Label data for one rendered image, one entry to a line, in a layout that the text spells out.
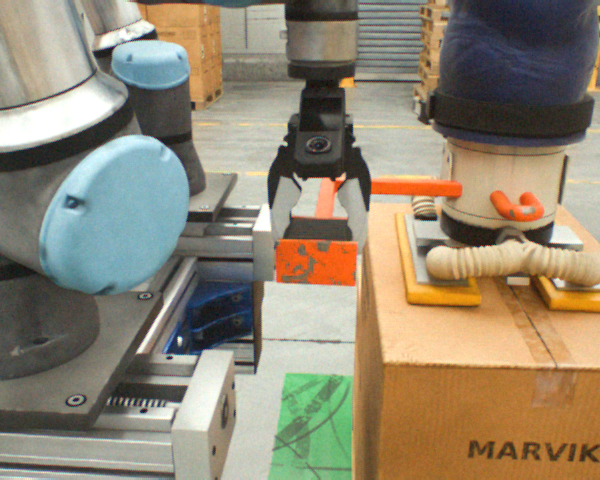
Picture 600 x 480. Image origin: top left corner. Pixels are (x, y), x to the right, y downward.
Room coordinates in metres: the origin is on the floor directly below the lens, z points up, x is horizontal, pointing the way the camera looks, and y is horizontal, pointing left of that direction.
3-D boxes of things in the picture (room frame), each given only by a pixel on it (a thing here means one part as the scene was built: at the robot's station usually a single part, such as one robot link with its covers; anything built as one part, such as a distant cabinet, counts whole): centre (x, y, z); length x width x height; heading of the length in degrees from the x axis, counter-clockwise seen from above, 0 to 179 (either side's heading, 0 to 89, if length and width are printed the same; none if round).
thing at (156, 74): (1.04, 0.23, 1.20); 0.13 x 0.12 x 0.14; 22
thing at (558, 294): (0.94, -0.40, 0.97); 0.34 x 0.10 x 0.05; 175
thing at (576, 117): (0.95, -0.31, 1.19); 0.23 x 0.23 x 0.04
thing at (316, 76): (0.70, -0.03, 1.22); 0.09 x 0.08 x 0.12; 175
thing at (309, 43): (0.69, -0.02, 1.30); 0.08 x 0.08 x 0.05
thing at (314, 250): (0.67, -0.02, 1.08); 0.09 x 0.08 x 0.05; 85
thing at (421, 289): (0.95, -0.21, 0.97); 0.34 x 0.10 x 0.05; 175
